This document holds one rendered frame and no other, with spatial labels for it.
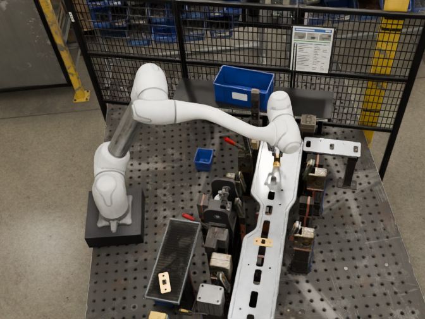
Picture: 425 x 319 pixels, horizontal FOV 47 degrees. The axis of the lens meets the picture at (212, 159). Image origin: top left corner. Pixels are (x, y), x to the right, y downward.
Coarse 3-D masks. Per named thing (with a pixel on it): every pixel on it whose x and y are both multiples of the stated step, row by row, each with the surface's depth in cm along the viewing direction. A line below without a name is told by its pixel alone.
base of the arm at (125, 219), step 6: (132, 198) 265; (126, 210) 256; (102, 216) 255; (120, 216) 254; (126, 216) 257; (102, 222) 256; (108, 222) 255; (114, 222) 254; (120, 222) 256; (126, 222) 256; (114, 228) 252
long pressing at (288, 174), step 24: (264, 144) 258; (264, 168) 248; (288, 168) 247; (264, 192) 238; (288, 192) 237; (264, 216) 229; (240, 264) 214; (264, 264) 214; (240, 288) 207; (264, 288) 207; (240, 312) 201; (264, 312) 200
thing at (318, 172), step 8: (312, 168) 241; (320, 168) 239; (312, 176) 238; (320, 176) 237; (312, 184) 243; (320, 184) 243; (312, 192) 249; (320, 192) 248; (320, 200) 256; (320, 208) 264; (320, 216) 262
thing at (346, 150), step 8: (304, 144) 256; (312, 144) 256; (320, 144) 255; (328, 144) 255; (336, 144) 254; (344, 144) 254; (352, 144) 254; (360, 144) 253; (312, 152) 253; (320, 152) 252; (328, 152) 252; (336, 152) 251; (344, 152) 251; (352, 152) 250
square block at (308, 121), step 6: (306, 120) 259; (312, 120) 258; (300, 126) 259; (306, 126) 258; (312, 126) 257; (300, 132) 263; (306, 132) 262; (312, 132) 260; (306, 144) 269; (306, 156) 281
